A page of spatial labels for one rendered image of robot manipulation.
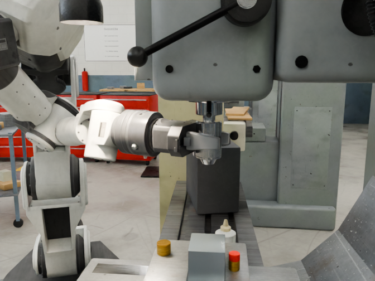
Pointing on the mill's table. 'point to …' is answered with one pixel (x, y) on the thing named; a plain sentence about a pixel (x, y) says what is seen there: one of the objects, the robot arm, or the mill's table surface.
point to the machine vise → (98, 273)
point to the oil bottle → (230, 236)
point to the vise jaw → (170, 263)
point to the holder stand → (215, 182)
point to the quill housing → (211, 54)
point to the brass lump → (163, 247)
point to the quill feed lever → (240, 8)
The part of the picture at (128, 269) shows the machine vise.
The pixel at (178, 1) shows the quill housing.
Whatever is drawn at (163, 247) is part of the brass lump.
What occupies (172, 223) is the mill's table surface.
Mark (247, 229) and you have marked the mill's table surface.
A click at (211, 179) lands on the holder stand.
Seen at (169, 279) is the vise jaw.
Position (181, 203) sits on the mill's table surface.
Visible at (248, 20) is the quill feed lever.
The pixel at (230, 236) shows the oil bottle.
